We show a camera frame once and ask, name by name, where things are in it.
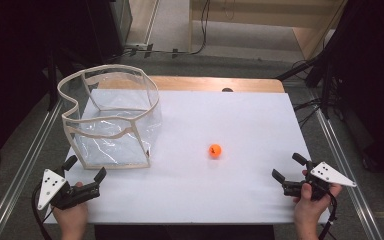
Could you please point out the metal floor rail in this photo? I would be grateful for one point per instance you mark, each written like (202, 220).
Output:
(23, 166)
(343, 166)

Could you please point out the clear plastic bin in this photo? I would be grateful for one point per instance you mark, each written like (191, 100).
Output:
(113, 133)

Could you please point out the black tripod stand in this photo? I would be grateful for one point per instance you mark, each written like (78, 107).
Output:
(320, 73)

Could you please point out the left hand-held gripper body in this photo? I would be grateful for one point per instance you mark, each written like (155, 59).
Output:
(49, 186)

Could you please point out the person's right hand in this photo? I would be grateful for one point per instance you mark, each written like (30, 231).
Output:
(310, 210)

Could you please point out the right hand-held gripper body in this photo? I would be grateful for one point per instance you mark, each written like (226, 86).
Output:
(331, 175)

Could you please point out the orange ball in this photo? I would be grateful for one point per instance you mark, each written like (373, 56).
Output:
(215, 150)

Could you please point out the white board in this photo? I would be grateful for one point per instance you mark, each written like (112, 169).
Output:
(213, 193)

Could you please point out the wooden table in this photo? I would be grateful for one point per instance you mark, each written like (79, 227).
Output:
(213, 84)

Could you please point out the light wooden furniture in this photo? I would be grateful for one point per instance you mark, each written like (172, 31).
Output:
(246, 13)

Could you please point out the person's left hand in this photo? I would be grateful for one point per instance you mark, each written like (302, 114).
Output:
(71, 218)

